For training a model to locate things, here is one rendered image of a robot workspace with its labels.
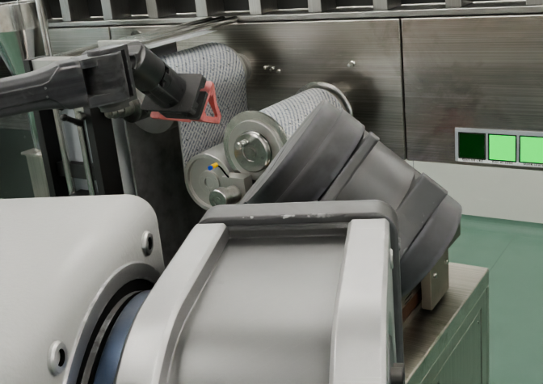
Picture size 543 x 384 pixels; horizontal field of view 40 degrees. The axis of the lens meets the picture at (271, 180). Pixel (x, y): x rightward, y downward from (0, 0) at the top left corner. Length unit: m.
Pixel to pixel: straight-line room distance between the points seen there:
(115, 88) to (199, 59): 0.53
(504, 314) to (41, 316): 3.16
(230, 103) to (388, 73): 0.34
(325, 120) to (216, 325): 0.19
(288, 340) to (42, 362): 0.07
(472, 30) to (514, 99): 0.15
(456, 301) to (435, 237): 1.12
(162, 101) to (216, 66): 0.44
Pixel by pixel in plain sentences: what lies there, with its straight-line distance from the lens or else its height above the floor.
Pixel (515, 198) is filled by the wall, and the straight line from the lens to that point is 4.11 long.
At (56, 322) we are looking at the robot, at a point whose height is 1.52.
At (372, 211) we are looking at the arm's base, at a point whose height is 1.51.
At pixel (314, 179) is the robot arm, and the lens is 0.39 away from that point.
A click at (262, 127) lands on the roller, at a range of 1.33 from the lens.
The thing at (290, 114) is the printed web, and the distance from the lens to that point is 1.39.
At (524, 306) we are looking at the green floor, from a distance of 3.42.
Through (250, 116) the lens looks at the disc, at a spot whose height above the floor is 1.31.
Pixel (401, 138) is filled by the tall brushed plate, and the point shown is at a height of 1.19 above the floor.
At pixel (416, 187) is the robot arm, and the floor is 1.48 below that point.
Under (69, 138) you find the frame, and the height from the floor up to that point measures 1.28.
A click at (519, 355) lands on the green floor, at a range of 3.08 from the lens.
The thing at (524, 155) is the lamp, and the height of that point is 1.17.
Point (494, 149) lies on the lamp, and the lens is 1.52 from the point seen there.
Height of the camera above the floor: 1.62
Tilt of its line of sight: 18 degrees down
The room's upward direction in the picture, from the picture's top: 6 degrees counter-clockwise
